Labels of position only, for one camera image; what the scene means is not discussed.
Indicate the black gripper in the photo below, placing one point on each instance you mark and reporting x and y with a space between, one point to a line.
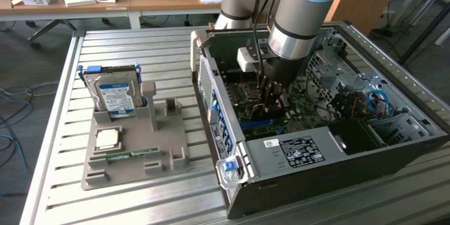
284 73

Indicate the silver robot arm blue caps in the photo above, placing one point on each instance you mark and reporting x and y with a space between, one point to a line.
296 24

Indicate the CPU socket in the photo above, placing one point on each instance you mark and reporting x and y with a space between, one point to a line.
248 92

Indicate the silver perforated disk bay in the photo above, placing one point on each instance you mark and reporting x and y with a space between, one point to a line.
328 77
404 127

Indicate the green motherboard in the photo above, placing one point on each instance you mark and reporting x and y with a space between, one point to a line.
307 109

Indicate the blue expansion slot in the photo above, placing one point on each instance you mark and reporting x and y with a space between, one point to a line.
257 124

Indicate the black plastic shroud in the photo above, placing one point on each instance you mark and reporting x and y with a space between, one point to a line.
356 138

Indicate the gray power supply with label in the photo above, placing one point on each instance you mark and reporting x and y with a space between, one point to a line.
268 161

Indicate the wooden cabinet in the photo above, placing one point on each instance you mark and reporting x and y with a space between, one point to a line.
373 3

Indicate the blue case latch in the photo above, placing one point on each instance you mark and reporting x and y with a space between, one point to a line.
230 165

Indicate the open black PC case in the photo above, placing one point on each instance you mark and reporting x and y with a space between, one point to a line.
317 188

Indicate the gray parts rack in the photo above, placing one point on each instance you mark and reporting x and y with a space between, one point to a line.
141 140

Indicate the hard disk with blue carrier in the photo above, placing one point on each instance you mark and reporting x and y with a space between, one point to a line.
113 96

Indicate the green RAM stick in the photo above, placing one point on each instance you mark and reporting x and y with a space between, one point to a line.
124 154

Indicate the silver CPU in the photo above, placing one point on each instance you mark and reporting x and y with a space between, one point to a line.
108 139

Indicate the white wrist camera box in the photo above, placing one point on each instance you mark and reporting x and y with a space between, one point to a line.
248 61

